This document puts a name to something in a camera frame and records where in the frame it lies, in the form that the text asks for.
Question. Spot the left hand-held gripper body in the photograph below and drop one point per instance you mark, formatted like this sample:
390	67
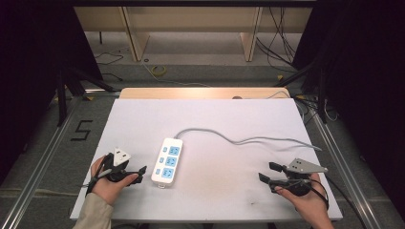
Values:
118	161

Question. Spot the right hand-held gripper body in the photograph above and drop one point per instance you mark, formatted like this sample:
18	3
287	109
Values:
302	168

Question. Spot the person's left hand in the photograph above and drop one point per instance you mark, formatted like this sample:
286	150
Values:
108	189

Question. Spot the person's right hand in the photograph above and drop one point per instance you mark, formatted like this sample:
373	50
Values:
307	203

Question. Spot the white power strip blue sockets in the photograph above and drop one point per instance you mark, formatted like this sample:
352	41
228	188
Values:
167	161

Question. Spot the white board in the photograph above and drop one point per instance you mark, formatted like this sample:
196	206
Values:
219	187

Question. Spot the black tripod stand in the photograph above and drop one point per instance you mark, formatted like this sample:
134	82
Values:
313	86
68	86

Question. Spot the wooden table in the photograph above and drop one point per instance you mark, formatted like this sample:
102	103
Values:
197	93

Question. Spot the yellow tape roll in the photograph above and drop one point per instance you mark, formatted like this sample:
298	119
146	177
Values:
158	70

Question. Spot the dark curtain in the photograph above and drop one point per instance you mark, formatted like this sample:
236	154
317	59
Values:
28	63
366	79

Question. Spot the light wooden desk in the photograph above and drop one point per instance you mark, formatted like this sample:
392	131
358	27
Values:
194	19

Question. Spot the aluminium floor rail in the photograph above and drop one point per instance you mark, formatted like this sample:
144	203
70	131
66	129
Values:
38	168
348	171

